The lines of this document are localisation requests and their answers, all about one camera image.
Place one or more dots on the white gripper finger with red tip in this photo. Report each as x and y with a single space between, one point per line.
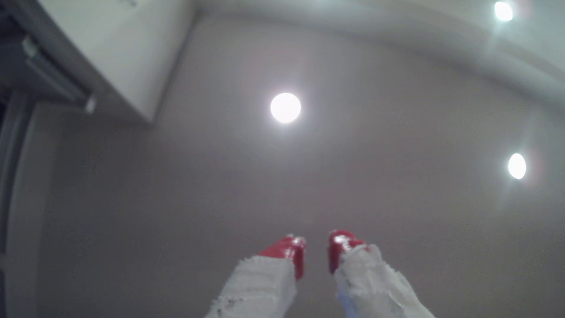
260 287
370 282

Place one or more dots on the round ceiling light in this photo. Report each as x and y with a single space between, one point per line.
503 11
285 107
517 166

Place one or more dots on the white box cabinet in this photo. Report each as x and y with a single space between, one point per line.
128 48

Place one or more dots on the grey curtain rail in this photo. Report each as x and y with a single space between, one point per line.
53 73

